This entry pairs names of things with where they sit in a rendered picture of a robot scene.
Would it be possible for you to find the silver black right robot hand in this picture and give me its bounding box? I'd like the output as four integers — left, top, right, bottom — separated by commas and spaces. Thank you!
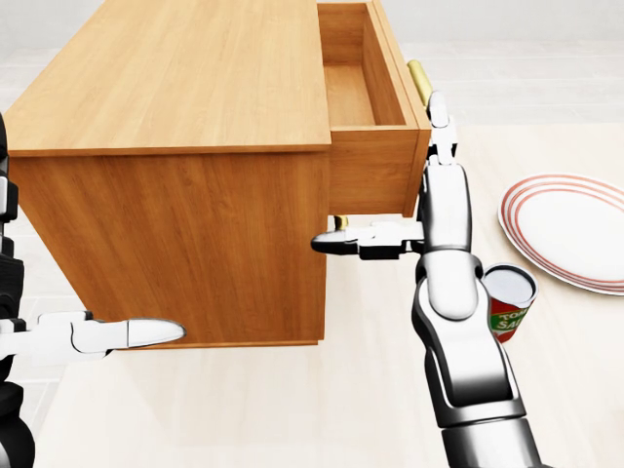
310, 90, 475, 261

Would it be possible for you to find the wooden drawer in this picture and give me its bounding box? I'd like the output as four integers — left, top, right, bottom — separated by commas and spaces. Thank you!
316, 0, 434, 218

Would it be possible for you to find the wooden cabinet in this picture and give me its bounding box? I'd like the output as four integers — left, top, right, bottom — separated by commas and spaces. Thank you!
2, 0, 335, 351

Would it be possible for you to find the red green tomato sauce tin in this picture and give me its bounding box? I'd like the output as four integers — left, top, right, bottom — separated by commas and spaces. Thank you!
481, 262, 539, 345

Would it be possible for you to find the white plate with red rings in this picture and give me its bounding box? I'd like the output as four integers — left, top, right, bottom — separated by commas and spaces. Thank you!
496, 173, 624, 296

